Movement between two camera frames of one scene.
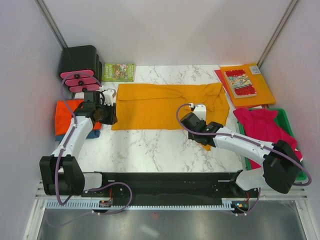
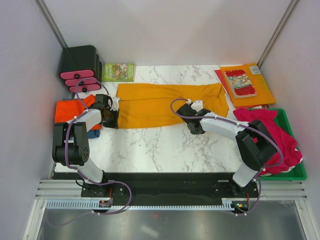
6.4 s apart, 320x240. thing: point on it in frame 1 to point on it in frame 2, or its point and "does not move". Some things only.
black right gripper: (190, 135) to (197, 132)
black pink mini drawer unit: (80, 68) does not move
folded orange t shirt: (63, 115) does not move
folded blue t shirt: (94, 134) does not move
